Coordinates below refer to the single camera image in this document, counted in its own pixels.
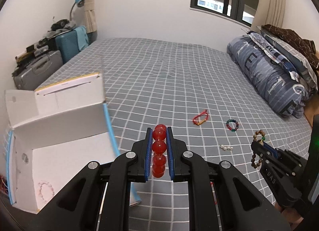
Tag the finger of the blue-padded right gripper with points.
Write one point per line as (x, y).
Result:
(220, 197)

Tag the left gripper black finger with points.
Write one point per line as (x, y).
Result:
(259, 155)

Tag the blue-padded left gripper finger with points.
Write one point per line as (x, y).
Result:
(98, 197)

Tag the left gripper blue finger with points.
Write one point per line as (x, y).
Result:
(270, 151)

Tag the person's right hand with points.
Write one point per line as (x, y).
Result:
(291, 215)

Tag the wooden headboard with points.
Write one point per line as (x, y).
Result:
(312, 108)

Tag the grey checked bed sheet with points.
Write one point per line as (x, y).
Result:
(201, 93)

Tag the folded blue grey duvet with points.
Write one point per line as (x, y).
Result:
(284, 95)

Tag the blue yellow cardboard shoe box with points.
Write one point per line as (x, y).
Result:
(54, 132)

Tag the grey patterned pillow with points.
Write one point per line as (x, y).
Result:
(289, 59)

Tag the brown patterned blanket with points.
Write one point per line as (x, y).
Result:
(304, 46)

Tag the grey suitcase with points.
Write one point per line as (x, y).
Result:
(32, 75)

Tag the beige right curtain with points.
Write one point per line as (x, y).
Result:
(269, 12)

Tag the teal suitcase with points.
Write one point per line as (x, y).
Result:
(72, 42)

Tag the clutter pile on suitcases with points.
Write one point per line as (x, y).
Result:
(43, 46)

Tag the blue desk lamp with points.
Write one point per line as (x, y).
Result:
(77, 3)

